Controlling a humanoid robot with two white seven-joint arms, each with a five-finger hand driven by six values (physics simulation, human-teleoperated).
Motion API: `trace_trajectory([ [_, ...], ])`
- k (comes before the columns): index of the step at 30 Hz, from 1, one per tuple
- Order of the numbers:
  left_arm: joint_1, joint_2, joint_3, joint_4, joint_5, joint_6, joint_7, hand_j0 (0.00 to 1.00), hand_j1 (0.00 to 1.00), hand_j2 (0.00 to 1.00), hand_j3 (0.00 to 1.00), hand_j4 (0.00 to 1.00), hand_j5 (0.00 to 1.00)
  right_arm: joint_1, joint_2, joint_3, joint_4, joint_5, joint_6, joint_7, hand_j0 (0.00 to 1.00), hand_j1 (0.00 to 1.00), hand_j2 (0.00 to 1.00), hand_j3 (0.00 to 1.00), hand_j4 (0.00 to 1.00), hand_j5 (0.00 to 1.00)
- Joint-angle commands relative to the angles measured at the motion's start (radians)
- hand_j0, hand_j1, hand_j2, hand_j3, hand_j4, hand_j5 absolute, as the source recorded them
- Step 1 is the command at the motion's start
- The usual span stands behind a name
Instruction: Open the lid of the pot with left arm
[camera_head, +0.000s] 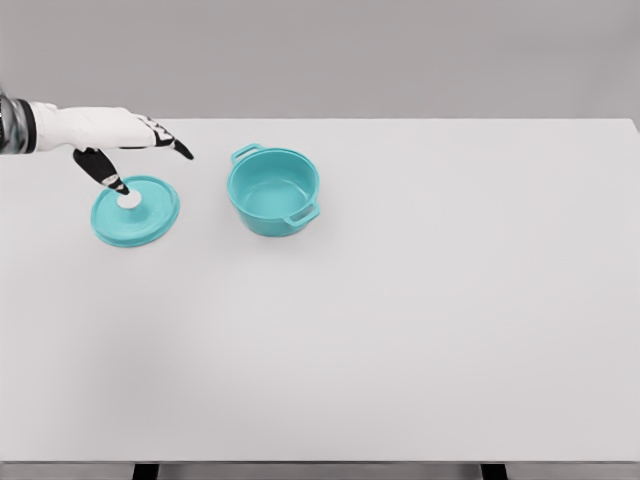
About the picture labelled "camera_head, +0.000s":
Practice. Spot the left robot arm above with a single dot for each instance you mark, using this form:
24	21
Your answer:
35	127

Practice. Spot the teal pot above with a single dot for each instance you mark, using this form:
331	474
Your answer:
272	192

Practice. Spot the teal pot lid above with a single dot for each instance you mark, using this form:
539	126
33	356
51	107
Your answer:
142	220

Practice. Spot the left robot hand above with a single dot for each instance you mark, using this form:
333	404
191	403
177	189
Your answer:
112	127

